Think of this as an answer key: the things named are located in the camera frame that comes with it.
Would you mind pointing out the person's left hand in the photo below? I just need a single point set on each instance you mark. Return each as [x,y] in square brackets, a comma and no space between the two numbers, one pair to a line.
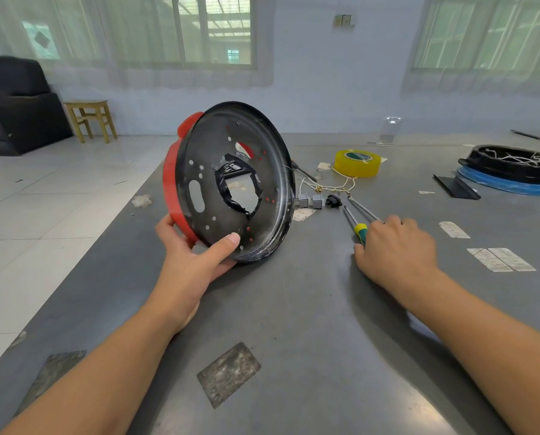
[183,280]

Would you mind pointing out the person's right hand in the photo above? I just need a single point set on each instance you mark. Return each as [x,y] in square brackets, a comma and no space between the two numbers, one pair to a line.
[397,258]

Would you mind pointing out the small black plug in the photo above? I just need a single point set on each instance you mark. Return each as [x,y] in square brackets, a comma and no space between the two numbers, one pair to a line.
[333,201]

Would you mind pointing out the black metal round plate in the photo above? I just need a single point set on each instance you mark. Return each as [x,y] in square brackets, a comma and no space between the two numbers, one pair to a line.
[197,167]

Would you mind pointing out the person's left forearm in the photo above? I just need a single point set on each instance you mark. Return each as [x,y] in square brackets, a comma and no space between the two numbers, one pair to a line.
[93,385]

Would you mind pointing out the person's right forearm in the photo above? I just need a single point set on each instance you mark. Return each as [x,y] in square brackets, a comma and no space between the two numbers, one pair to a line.
[487,357]

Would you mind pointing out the dark green black screwdriver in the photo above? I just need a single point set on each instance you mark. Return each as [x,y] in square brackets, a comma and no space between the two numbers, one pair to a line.
[365,209]

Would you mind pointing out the white label sticker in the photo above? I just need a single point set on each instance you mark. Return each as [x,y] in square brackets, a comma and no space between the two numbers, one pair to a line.
[517,260]
[487,260]
[454,230]

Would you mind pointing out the black flat plate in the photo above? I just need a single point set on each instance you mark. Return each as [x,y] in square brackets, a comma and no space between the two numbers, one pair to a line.
[455,187]

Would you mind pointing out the yellow tape roll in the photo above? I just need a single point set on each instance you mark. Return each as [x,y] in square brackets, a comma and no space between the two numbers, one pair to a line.
[357,169]

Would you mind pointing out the grey relay block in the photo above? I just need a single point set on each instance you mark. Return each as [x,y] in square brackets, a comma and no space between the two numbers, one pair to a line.
[317,202]
[303,200]

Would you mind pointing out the white torn tape patch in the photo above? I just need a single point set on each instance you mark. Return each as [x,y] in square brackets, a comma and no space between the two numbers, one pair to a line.
[304,215]

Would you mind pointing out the small white card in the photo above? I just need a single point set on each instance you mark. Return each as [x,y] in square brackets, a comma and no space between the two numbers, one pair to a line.
[324,166]

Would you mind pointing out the black bit set case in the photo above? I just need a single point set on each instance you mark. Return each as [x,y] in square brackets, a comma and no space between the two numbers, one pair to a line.
[231,168]

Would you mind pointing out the clear acrylic stand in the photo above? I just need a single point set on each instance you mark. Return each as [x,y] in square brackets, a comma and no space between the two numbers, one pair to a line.
[387,135]

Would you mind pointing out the black round housing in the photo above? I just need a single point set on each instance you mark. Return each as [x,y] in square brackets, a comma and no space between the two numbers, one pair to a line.
[505,172]

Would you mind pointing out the thin black rod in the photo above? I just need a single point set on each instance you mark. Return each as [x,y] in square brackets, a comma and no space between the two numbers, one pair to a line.
[535,137]

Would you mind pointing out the narrow sheer curtain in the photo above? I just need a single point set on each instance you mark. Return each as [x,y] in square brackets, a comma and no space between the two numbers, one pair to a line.
[464,81]

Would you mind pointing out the wooden stool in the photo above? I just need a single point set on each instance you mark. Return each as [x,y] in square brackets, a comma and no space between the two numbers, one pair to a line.
[88,104]

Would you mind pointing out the wide sheer curtain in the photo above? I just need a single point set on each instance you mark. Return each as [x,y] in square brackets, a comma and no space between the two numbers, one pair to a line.
[152,76]

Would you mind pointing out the black armchair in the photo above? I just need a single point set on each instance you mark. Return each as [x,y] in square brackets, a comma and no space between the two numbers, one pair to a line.
[20,117]

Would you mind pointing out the narrow window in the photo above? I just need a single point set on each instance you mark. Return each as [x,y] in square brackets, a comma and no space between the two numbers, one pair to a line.
[478,36]

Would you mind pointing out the wide window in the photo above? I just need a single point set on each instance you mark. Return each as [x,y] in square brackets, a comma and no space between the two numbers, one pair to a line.
[215,31]

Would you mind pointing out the wall switch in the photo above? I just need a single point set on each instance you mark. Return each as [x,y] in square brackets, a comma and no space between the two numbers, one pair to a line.
[343,21]

